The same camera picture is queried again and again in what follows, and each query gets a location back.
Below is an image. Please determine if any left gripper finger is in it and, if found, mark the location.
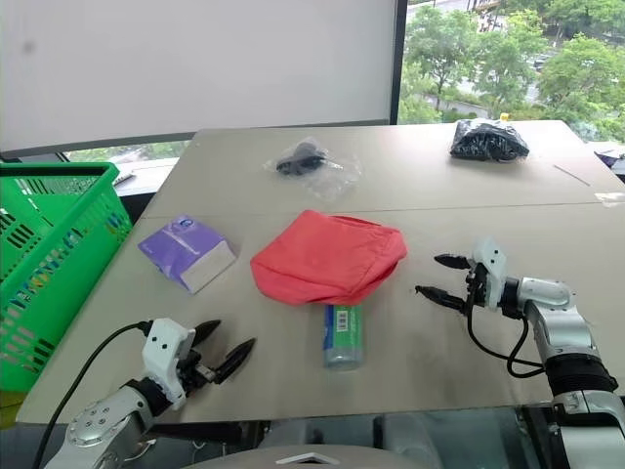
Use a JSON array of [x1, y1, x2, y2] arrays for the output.
[[216, 337, 258, 386], [193, 320, 223, 350]]

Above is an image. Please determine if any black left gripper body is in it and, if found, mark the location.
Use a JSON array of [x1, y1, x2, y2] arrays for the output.
[[177, 341, 221, 398]]

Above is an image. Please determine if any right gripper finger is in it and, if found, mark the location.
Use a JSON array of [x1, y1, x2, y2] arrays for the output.
[[414, 285, 468, 314], [434, 252, 474, 272]]

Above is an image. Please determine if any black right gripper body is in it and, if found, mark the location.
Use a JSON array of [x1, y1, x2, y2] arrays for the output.
[[462, 261, 490, 310]]

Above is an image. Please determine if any green plastic basket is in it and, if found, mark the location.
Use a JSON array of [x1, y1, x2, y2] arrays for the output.
[[0, 161, 134, 395]]

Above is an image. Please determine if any purple tissue pack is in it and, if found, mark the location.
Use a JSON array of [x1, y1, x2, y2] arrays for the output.
[[137, 214, 239, 295]]

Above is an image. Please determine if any green roll with barcode label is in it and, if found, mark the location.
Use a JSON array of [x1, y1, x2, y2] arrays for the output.
[[321, 303, 366, 371]]

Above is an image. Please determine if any red fabric bag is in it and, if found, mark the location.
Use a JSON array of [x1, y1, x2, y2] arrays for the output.
[[249, 209, 409, 308]]

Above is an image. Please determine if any grey rounded robot torso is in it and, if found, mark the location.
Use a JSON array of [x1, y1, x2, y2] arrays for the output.
[[183, 444, 440, 469]]

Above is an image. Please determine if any black bagged bundle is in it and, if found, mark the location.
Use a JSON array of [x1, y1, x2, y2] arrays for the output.
[[448, 117, 531, 164]]

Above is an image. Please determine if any clear bag with black item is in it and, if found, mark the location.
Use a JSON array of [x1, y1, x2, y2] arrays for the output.
[[262, 137, 365, 202]]

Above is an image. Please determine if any dark object with purple edge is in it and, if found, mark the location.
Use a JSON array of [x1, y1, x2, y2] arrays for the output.
[[594, 149, 625, 185]]

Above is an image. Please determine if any white projection screen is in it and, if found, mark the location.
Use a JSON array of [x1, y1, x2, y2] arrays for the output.
[[0, 0, 397, 152]]

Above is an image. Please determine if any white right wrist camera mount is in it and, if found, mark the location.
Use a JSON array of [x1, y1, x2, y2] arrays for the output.
[[471, 237, 509, 312]]

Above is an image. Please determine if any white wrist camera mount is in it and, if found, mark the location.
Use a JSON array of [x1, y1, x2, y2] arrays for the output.
[[471, 237, 509, 312], [142, 318, 197, 410]]

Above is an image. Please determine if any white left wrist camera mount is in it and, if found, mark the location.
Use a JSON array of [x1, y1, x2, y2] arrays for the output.
[[142, 318, 197, 410]]

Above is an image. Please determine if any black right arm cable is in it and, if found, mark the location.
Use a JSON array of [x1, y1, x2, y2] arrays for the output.
[[466, 292, 546, 378]]

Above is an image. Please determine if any black window frame post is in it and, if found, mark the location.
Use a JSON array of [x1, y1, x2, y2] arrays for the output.
[[389, 0, 409, 126]]

